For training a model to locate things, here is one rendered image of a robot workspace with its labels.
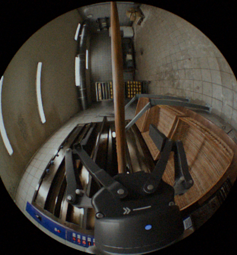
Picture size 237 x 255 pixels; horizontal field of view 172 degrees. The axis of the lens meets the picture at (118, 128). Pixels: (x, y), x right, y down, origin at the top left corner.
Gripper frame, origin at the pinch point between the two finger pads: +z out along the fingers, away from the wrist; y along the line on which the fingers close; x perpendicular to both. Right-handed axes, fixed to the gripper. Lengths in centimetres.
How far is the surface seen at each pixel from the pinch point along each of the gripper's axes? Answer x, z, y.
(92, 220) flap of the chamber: -50, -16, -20
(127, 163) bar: -20.5, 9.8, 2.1
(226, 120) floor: -1, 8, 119
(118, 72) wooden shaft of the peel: 14.2, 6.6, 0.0
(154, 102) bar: 1, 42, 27
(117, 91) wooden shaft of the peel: 8.9, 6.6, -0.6
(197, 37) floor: 117, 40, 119
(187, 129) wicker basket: -19, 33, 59
